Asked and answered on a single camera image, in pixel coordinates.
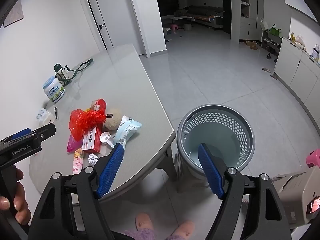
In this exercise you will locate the round grey stool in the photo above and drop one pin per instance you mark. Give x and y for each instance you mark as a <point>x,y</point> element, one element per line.
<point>188,27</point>

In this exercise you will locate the white door with black frame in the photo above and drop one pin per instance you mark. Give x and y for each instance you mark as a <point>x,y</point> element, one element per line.
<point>110,12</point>

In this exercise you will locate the low coffee table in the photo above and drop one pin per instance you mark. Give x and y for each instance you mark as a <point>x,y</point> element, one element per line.
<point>182,18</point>

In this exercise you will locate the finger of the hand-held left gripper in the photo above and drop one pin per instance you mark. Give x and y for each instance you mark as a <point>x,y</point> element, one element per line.
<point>46,132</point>
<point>21,133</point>

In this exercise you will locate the tall white cabinet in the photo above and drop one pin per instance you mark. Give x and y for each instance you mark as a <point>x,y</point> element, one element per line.
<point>250,25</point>

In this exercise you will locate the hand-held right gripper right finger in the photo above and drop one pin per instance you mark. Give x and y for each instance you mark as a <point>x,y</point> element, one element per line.
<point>211,172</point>

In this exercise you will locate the beige plush ball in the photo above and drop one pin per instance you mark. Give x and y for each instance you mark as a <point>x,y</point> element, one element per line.
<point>112,121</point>

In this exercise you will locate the yellow box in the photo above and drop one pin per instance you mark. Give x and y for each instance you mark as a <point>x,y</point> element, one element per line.
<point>292,37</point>

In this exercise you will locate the light blue mask packet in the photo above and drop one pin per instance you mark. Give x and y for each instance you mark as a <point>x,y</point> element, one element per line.
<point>127,128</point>

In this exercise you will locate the magenta plastic packet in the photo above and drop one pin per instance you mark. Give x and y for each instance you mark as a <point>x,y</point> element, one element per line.
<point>72,145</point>

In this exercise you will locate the green tote bag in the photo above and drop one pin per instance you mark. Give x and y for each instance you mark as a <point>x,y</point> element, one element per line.
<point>275,32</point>

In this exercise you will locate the white milk powder can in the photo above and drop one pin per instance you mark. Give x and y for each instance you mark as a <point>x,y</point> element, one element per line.
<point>53,91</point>

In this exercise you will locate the framed wall picture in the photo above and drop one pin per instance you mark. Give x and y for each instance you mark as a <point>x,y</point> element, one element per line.
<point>13,16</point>

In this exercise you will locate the small white bin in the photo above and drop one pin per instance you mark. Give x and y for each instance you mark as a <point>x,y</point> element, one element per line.
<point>168,31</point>

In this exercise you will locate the purple fuzzy trouser leg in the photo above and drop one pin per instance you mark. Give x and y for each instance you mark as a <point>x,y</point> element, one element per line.
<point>176,237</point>

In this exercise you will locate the cardboard box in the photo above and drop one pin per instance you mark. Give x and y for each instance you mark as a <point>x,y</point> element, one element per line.
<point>252,44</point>

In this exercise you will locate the beige plastic chair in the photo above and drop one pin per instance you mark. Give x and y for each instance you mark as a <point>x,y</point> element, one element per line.
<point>292,200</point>

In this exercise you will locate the grey perforated waste basket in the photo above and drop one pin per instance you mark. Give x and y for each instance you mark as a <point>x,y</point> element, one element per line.
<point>220,120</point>

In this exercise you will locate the clear plastic bottle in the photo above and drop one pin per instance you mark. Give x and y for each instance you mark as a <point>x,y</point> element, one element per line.
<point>315,53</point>

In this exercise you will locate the black pen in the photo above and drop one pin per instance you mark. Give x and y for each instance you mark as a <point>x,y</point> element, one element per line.
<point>56,113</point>

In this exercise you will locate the person's left hand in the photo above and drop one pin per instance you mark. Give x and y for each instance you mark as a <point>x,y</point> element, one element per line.
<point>22,205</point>

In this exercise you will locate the white sideboard cabinet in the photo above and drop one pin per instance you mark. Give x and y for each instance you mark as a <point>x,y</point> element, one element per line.
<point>297,67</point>

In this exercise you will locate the shoe rack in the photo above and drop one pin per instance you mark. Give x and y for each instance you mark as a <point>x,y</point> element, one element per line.
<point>270,42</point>

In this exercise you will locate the small pink stool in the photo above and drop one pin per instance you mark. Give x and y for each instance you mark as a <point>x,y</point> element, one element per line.
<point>174,27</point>

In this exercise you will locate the white paper ball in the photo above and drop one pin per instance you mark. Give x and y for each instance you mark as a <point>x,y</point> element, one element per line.
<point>93,159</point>

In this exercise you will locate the dark shoes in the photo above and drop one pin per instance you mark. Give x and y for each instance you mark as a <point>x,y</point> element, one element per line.
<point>269,56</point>

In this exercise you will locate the red and white medicine box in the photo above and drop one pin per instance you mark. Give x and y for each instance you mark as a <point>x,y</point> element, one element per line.
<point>91,141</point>

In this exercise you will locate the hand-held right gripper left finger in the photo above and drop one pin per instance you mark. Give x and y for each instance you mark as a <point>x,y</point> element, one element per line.
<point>111,171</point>

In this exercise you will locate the copper red toothpaste box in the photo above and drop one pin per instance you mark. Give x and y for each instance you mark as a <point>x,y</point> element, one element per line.
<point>97,103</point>

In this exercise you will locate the pink snack packet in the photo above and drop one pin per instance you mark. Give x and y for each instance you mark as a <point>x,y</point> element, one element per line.
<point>77,162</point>

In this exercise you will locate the dark sofa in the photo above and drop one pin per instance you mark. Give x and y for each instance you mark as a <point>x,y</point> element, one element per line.
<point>205,11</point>

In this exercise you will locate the clear plastic bag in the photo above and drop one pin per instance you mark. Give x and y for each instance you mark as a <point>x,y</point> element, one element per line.
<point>300,41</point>

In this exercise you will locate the white plastic scoop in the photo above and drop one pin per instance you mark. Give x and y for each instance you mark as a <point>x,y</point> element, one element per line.
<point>105,137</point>

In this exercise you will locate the red plastic bag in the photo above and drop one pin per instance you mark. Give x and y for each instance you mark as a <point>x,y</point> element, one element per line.
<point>80,125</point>

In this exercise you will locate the white tissue pack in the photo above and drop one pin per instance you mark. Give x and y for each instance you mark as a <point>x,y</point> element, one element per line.
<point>45,117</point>

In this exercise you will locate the pink plastic stool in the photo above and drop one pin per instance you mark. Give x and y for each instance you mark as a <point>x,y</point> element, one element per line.
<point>313,157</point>

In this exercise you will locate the pink slipper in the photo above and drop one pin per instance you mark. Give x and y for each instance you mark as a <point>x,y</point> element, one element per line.
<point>145,223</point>
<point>183,228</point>

